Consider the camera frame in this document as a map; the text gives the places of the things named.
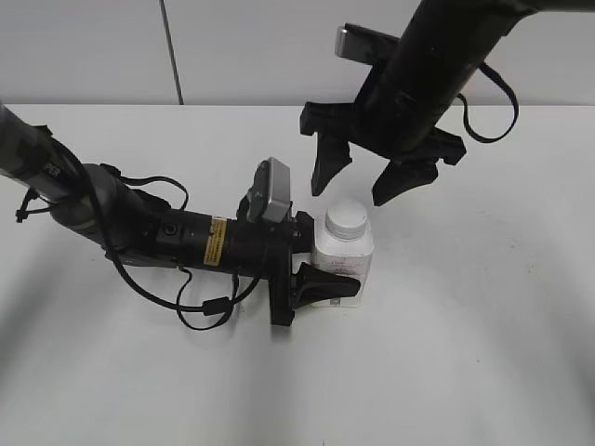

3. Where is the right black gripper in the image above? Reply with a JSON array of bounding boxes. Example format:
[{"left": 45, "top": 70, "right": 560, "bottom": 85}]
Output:
[{"left": 299, "top": 59, "right": 466, "bottom": 206}]

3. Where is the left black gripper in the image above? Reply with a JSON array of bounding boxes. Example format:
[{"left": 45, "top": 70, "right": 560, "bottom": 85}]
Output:
[{"left": 225, "top": 198, "right": 361, "bottom": 325}]

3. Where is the white meinianda bottle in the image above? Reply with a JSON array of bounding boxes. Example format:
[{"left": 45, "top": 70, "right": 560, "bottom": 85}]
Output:
[{"left": 311, "top": 217, "right": 375, "bottom": 308}]

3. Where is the white bottle cap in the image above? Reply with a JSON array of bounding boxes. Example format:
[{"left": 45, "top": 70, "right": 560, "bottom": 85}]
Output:
[{"left": 324, "top": 199, "right": 368, "bottom": 241}]

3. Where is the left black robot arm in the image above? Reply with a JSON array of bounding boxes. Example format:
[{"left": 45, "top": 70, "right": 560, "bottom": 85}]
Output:
[{"left": 1, "top": 108, "right": 362, "bottom": 326}]

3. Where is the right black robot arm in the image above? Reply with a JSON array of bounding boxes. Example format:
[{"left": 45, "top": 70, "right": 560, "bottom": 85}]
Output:
[{"left": 299, "top": 1, "right": 534, "bottom": 206}]

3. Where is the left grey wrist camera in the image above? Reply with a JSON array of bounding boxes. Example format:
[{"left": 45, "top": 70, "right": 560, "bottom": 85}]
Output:
[{"left": 246, "top": 157, "right": 291, "bottom": 223}]

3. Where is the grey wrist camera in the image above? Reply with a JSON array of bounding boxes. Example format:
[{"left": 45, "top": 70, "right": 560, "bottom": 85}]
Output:
[
  {"left": 335, "top": 23, "right": 400, "bottom": 65},
  {"left": 246, "top": 157, "right": 291, "bottom": 223}
]

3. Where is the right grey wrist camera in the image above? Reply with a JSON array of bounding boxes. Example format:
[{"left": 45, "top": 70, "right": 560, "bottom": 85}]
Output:
[{"left": 335, "top": 23, "right": 400, "bottom": 65}]

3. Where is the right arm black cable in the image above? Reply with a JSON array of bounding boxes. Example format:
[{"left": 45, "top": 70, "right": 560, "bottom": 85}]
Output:
[{"left": 457, "top": 59, "right": 520, "bottom": 144}]

